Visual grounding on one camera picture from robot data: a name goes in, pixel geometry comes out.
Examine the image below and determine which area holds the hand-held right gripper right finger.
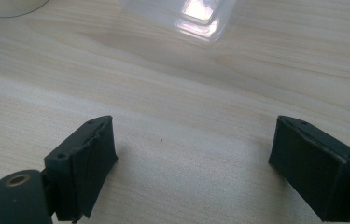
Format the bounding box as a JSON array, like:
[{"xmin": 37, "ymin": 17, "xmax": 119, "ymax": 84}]
[{"xmin": 268, "ymin": 115, "xmax": 350, "ymax": 223}]

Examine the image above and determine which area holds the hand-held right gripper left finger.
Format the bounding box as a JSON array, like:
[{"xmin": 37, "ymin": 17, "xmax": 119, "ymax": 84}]
[{"xmin": 43, "ymin": 115, "xmax": 119, "ymax": 223}]

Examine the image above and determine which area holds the white round object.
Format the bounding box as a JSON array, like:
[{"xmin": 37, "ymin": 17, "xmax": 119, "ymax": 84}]
[{"xmin": 0, "ymin": 0, "xmax": 51, "ymax": 19}]

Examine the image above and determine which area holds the clear plastic container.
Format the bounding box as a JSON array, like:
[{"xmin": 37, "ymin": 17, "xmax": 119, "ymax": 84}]
[{"xmin": 118, "ymin": 0, "xmax": 239, "ymax": 44}]

